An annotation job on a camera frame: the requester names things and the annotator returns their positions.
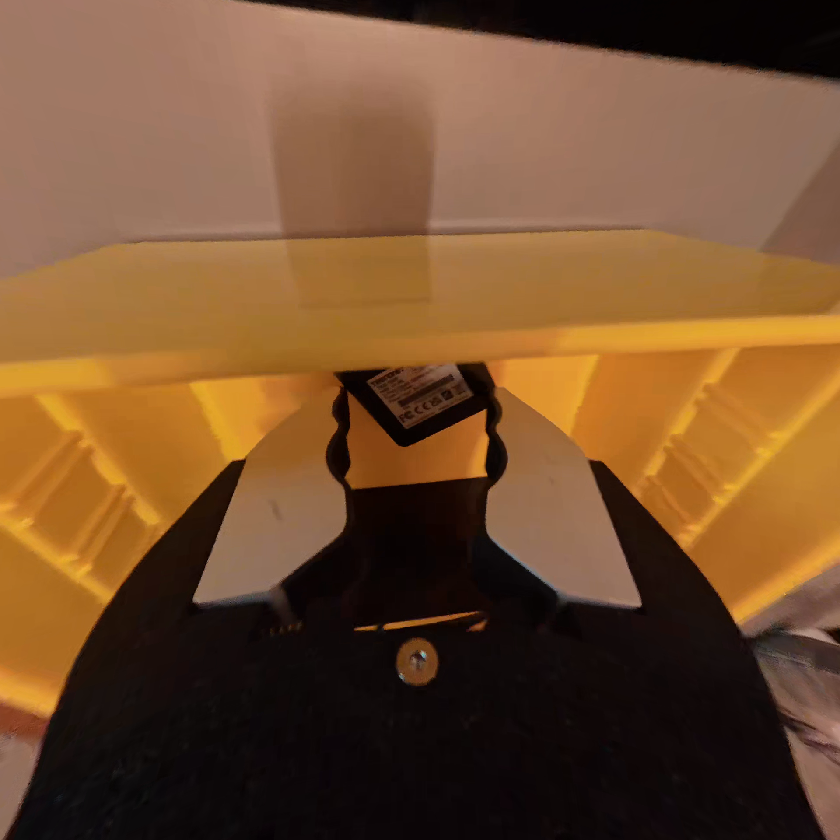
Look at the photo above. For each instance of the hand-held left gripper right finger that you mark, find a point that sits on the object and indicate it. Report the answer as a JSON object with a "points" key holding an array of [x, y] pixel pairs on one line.
{"points": [[558, 518]]}

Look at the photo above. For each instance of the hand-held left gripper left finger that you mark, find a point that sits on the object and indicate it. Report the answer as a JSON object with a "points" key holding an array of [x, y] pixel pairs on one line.
{"points": [[275, 512]]}

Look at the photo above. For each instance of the black network switch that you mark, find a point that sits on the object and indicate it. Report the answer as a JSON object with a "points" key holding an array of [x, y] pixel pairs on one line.
{"points": [[420, 403]]}

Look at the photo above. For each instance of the yellow plastic bin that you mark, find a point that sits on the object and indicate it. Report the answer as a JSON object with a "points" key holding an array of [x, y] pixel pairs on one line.
{"points": [[420, 295]]}

